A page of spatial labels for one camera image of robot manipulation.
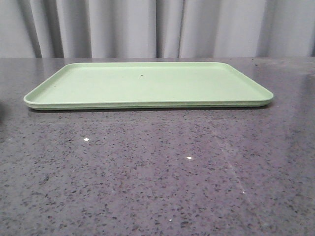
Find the light green rectangular tray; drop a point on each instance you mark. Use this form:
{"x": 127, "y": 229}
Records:
{"x": 133, "y": 85}

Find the grey pleated curtain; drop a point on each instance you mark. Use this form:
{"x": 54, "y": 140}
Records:
{"x": 156, "y": 28}

